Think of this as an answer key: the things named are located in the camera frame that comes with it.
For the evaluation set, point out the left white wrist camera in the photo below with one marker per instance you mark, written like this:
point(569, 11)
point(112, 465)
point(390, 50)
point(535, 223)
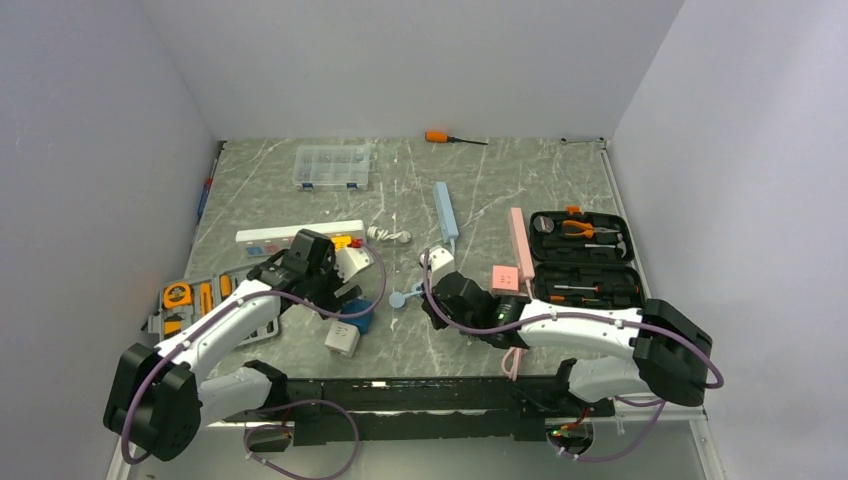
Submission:
point(350, 261)

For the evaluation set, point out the white cube socket adapter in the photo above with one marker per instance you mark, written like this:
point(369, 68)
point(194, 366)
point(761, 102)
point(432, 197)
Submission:
point(342, 338)

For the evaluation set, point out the black tool case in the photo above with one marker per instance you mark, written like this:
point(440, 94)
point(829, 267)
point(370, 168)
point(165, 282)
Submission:
point(577, 273)

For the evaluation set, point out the clear plastic organizer box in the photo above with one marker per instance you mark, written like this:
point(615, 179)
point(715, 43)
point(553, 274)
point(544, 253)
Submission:
point(332, 167)

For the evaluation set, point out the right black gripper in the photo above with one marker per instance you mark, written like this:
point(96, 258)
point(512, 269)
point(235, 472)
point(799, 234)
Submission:
point(435, 320)

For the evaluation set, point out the pink cube socket adapter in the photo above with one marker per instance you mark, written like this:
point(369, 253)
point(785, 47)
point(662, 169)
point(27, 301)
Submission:
point(504, 280)

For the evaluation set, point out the orange handled screwdriver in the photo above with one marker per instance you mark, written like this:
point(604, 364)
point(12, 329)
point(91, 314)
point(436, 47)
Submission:
point(438, 137)

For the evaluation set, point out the blue red pen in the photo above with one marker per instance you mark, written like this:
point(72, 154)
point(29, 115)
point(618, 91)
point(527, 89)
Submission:
point(205, 191)

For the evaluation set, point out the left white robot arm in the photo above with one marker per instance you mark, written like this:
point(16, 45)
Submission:
point(162, 396)

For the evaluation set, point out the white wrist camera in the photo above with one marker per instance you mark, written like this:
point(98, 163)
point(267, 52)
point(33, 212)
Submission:
point(440, 263)
point(350, 261)

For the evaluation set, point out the grey tool tray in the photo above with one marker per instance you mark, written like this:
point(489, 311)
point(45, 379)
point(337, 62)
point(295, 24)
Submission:
point(208, 291)

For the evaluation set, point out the pink power strip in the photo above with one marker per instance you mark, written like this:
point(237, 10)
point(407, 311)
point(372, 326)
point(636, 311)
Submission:
point(520, 245)

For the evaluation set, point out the blue cube socket adapter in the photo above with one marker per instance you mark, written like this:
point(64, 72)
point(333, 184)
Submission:
point(361, 314)

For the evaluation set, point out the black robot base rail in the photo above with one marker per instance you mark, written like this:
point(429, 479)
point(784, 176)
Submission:
point(321, 411)

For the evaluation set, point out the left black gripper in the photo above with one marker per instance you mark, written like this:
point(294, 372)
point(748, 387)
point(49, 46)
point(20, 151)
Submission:
point(329, 298)

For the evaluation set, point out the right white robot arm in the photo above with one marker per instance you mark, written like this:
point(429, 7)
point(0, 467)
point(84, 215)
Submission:
point(653, 349)

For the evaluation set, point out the yellow cube socket adapter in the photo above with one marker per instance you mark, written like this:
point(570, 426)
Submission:
point(341, 242)

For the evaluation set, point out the light blue power strip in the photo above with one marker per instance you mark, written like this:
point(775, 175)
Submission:
point(445, 214)

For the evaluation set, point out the orange tape measure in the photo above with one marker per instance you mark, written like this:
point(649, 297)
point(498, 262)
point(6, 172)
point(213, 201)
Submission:
point(177, 294)

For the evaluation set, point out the orange pliers in case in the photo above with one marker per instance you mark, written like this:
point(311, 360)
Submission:
point(577, 230)

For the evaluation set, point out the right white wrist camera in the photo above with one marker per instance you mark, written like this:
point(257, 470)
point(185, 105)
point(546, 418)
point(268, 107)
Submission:
point(440, 263)

